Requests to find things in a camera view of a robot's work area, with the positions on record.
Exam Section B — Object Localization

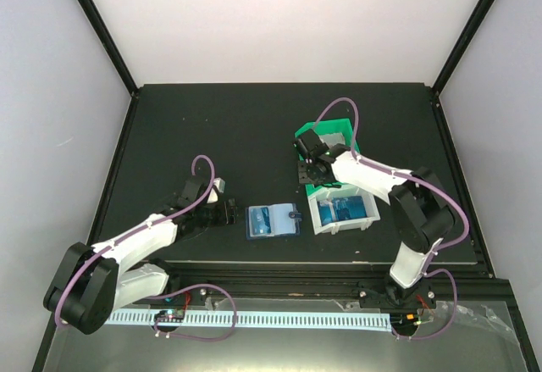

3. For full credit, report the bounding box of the blue credit card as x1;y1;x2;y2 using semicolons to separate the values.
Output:
248;206;272;238

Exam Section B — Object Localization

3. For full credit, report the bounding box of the blue card holder wallet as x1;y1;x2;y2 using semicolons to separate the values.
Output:
246;203;302;241

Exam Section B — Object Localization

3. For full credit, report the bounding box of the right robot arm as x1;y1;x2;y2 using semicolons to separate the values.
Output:
294;129;459;308

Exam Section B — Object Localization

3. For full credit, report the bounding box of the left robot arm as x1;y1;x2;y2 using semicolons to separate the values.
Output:
43;175;237;335

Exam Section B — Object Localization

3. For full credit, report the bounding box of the red white card stack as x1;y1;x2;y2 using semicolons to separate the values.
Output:
319;133;346;148

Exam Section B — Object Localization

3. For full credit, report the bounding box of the green bin with black cards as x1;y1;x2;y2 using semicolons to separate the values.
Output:
305;182;360;199

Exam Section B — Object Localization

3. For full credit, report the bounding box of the green bin with red cards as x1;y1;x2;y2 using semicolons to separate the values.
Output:
314;118;355;147

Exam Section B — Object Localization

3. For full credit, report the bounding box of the white bin with blue cards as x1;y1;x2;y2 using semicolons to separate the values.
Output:
307;185;380;235

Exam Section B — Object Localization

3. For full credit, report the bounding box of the blue card stack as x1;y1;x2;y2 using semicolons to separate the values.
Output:
318;196;367;225

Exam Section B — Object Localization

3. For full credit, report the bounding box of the small electronics board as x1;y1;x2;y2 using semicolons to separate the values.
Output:
155;309;185;323

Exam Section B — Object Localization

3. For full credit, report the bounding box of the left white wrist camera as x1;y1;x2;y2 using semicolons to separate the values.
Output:
207;177;225;203

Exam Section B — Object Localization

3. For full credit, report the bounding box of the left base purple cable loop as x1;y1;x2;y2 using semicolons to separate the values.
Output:
152;282;241;342

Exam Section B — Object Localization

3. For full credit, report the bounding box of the light blue slotted cable duct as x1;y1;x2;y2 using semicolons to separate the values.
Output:
106;308;392;332

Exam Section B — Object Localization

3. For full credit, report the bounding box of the black aluminium frame rail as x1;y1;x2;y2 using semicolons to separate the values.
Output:
148;258;515;303

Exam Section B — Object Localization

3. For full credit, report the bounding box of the right black frame post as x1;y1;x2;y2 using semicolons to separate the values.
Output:
432;0;495;96

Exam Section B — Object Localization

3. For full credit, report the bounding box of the black frame post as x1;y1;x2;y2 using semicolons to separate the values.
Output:
432;0;495;96
77;0;139;97

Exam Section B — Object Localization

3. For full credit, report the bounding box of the left black frame post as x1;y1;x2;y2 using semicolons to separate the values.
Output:
77;0;139;97

